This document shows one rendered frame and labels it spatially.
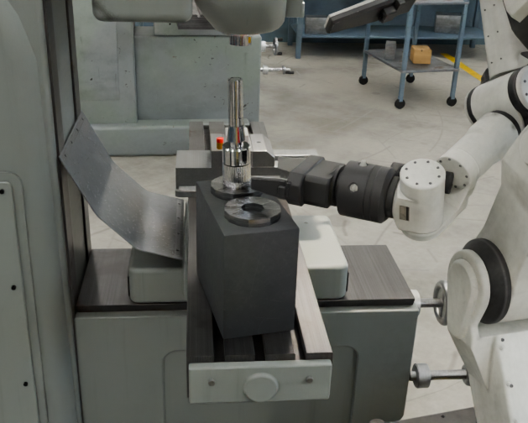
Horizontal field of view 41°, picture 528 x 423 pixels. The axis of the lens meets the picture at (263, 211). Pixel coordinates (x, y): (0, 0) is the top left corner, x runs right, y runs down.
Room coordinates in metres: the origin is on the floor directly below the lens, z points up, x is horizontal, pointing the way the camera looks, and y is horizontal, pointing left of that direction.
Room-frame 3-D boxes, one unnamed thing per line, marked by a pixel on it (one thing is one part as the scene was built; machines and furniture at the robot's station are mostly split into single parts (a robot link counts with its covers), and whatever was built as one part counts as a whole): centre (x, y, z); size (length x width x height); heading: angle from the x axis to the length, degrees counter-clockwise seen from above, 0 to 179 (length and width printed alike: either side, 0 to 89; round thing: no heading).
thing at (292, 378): (1.50, 0.06, 0.89); 1.24 x 0.23 x 0.08; 6
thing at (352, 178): (1.04, -0.11, 1.16); 0.13 x 0.12 x 0.10; 156
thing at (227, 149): (1.11, 0.05, 1.19); 0.05 x 0.05 x 0.01
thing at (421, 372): (1.43, -0.48, 0.51); 0.22 x 0.06 x 0.06; 96
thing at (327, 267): (1.52, 0.06, 0.79); 0.50 x 0.35 x 0.12; 96
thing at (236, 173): (1.11, 0.05, 1.16); 0.05 x 0.05 x 0.06
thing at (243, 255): (1.07, 0.03, 1.03); 0.22 x 0.12 x 0.20; 17
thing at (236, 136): (1.11, 0.05, 1.25); 0.03 x 0.03 x 0.11
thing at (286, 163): (1.13, -0.05, 1.16); 0.06 x 0.02 x 0.03; 66
